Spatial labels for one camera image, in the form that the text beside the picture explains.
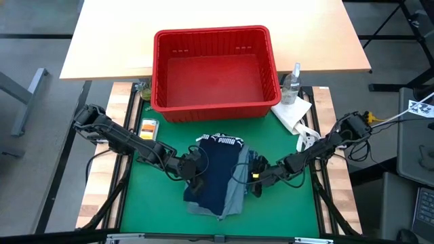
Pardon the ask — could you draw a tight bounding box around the black floor cable bundle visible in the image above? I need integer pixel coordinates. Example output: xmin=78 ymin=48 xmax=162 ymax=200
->
xmin=347 ymin=135 xmax=372 ymax=163

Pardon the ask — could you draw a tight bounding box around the black keyboard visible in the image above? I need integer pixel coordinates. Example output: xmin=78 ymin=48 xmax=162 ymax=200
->
xmin=412 ymin=186 xmax=434 ymax=234

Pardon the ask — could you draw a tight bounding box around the black right camera cable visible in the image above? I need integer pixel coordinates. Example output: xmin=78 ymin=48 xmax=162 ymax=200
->
xmin=230 ymin=161 xmax=308 ymax=189

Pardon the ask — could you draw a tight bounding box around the black left camera cable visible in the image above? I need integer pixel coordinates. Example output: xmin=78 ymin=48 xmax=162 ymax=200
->
xmin=188 ymin=144 xmax=210 ymax=179

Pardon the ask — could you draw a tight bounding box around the black camera cable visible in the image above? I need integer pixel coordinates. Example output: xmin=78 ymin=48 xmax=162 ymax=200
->
xmin=188 ymin=144 xmax=210 ymax=179
xmin=230 ymin=161 xmax=308 ymax=189

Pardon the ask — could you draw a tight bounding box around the black monitor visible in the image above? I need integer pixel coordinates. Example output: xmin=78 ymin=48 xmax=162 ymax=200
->
xmin=396 ymin=87 xmax=434 ymax=188

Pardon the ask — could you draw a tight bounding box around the black computer mouse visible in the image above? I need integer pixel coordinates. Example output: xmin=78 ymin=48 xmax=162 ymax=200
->
xmin=395 ymin=228 xmax=420 ymax=244

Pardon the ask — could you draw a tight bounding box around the dark grey cabinet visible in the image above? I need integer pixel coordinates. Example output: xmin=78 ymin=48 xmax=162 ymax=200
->
xmin=352 ymin=171 xmax=416 ymax=241

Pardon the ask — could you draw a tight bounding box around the clear box with orange label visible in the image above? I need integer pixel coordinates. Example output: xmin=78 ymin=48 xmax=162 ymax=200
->
xmin=139 ymin=118 xmax=160 ymax=142

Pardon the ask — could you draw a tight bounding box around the black desk leg frame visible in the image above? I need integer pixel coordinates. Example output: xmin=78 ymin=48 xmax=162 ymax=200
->
xmin=359 ymin=0 xmax=434 ymax=93

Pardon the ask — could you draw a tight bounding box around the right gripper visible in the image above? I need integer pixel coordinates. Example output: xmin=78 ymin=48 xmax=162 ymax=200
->
xmin=251 ymin=163 xmax=286 ymax=199

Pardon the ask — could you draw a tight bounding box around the red plastic laundry bin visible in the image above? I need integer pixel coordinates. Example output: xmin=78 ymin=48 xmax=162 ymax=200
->
xmin=151 ymin=24 xmax=283 ymax=123

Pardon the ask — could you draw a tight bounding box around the grey garment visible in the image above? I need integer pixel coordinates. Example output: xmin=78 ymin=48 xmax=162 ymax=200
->
xmin=185 ymin=144 xmax=252 ymax=222

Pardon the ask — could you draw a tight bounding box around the silver metal bar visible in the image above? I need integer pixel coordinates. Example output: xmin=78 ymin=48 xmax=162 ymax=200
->
xmin=104 ymin=232 xmax=335 ymax=244

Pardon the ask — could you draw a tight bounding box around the yellow cable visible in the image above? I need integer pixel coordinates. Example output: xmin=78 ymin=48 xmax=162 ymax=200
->
xmin=364 ymin=111 xmax=387 ymax=125

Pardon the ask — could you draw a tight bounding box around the printed paper sheet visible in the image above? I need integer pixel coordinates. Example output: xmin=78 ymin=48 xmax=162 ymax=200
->
xmin=408 ymin=99 xmax=434 ymax=119

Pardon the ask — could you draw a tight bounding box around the small potted succulent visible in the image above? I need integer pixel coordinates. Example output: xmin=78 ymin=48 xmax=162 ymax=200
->
xmin=134 ymin=81 xmax=153 ymax=102

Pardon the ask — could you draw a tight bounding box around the grey desk leg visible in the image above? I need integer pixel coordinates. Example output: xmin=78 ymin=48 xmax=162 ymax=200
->
xmin=0 ymin=67 xmax=49 ymax=137

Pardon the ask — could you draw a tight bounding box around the dark navy garment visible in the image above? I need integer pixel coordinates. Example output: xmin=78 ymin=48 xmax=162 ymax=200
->
xmin=183 ymin=133 xmax=245 ymax=218

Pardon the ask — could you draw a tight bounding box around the beige wooden desk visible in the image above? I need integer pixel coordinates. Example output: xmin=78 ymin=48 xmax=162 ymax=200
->
xmin=60 ymin=0 xmax=372 ymax=81

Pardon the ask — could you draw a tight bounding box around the white cable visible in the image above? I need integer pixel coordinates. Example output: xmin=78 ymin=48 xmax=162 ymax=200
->
xmin=371 ymin=90 xmax=434 ymax=129

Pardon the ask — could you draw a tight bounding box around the clear spray bottle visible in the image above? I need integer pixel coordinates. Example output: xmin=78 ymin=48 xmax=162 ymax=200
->
xmin=280 ymin=62 xmax=302 ymax=105

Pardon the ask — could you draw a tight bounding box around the black aluminium table frame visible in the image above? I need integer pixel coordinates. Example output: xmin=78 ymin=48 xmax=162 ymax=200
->
xmin=101 ymin=81 xmax=342 ymax=238

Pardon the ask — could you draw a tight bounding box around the white tote bag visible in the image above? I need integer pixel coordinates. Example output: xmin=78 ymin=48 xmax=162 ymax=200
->
xmin=271 ymin=96 xmax=322 ymax=153

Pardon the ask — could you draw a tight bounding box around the black diagonal frame strut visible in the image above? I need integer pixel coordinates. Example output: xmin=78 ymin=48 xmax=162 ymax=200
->
xmin=312 ymin=174 xmax=361 ymax=237
xmin=78 ymin=162 xmax=132 ymax=232

